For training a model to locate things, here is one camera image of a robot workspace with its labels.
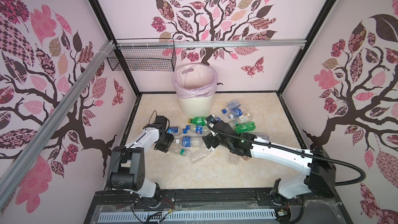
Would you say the aluminium horizontal back rail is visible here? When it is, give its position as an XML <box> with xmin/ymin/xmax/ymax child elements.
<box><xmin>117</xmin><ymin>39</ymin><xmax>307</xmax><ymax>48</ymax></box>

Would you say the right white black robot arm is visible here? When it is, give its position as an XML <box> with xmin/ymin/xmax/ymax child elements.
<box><xmin>204</xmin><ymin>119</ymin><xmax>336</xmax><ymax>205</ymax></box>

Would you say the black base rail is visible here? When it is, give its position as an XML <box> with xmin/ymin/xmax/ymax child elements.
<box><xmin>93</xmin><ymin>187</ymin><xmax>340</xmax><ymax>209</ymax></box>

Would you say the green bottle yellow cap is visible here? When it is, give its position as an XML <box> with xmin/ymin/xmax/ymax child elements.
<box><xmin>235</xmin><ymin>121</ymin><xmax>256</xmax><ymax>134</ymax></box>
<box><xmin>188</xmin><ymin>116</ymin><xmax>206</xmax><ymax>125</ymax></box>

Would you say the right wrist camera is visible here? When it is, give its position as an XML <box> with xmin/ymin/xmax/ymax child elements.
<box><xmin>205</xmin><ymin>115</ymin><xmax>219</xmax><ymax>124</ymax></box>

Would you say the clear bottle purple label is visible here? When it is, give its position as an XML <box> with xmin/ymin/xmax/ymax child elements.
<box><xmin>254</xmin><ymin>132</ymin><xmax>269</xmax><ymax>142</ymax></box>

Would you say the crushed clear bottle blue cap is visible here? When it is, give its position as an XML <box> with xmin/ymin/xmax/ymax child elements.
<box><xmin>222</xmin><ymin>99</ymin><xmax>241</xmax><ymax>114</ymax></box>

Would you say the white ribbed waste bin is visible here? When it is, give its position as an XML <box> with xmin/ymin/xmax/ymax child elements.
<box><xmin>178</xmin><ymin>95</ymin><xmax>214</xmax><ymax>118</ymax></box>

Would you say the black wire mesh basket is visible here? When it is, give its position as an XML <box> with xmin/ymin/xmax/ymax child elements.
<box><xmin>107</xmin><ymin>37</ymin><xmax>177</xmax><ymax>72</ymax></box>

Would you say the clear bottle blue label centre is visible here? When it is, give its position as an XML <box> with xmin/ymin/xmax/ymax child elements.
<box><xmin>175</xmin><ymin>136</ymin><xmax>204</xmax><ymax>148</ymax></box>

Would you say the green bottle yellow cap right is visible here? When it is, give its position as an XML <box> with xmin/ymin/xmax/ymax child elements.
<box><xmin>235</xmin><ymin>121</ymin><xmax>256</xmax><ymax>134</ymax></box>

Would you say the white slotted cable duct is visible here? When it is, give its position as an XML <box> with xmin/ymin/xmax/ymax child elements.
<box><xmin>96</xmin><ymin>209</ymin><xmax>276</xmax><ymax>224</ymax></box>

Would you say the pink plastic bin liner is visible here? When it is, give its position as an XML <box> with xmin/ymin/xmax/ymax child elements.
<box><xmin>172</xmin><ymin>63</ymin><xmax>218</xmax><ymax>99</ymax></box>

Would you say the small bottle blue label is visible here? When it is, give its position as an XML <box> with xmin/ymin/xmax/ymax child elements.
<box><xmin>167</xmin><ymin>127</ymin><xmax>180</xmax><ymax>135</ymax></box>

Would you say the green bottle yellow cap left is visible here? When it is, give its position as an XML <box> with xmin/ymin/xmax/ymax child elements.
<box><xmin>188</xmin><ymin>116</ymin><xmax>206</xmax><ymax>125</ymax></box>

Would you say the clear crushed bottle white cap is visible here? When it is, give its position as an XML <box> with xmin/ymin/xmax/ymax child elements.
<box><xmin>189</xmin><ymin>147</ymin><xmax>215</xmax><ymax>164</ymax></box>

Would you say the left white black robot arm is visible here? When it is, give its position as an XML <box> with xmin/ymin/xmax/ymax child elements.
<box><xmin>106</xmin><ymin>123</ymin><xmax>174</xmax><ymax>198</ymax></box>

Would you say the aluminium left side rail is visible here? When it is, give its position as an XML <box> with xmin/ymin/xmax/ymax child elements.
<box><xmin>1</xmin><ymin>40</ymin><xmax>115</xmax><ymax>207</ymax></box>

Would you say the clear bottle bird label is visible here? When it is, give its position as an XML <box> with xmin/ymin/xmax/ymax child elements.
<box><xmin>230</xmin><ymin>113</ymin><xmax>252</xmax><ymax>126</ymax></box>

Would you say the Pocari bottle near bin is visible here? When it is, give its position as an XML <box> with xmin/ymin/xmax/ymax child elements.
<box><xmin>228</xmin><ymin>107</ymin><xmax>249</xmax><ymax>119</ymax></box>

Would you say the clear bottle blue cap label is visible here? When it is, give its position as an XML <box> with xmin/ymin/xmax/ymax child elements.
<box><xmin>186</xmin><ymin>124</ymin><xmax>210</xmax><ymax>135</ymax></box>

